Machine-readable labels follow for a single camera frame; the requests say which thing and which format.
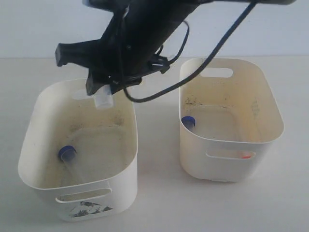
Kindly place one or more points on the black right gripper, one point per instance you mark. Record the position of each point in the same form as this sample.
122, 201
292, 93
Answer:
128, 50

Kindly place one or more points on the blue-capped tube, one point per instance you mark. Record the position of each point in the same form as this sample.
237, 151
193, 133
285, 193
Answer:
68, 155
189, 122

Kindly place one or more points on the orange-capped tube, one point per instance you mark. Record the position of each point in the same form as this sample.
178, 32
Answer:
103, 98
245, 154

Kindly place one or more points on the white plastic bin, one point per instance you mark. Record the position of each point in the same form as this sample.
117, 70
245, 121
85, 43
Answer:
105, 140
236, 113

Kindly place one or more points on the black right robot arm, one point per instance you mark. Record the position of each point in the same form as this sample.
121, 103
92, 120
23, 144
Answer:
179, 10

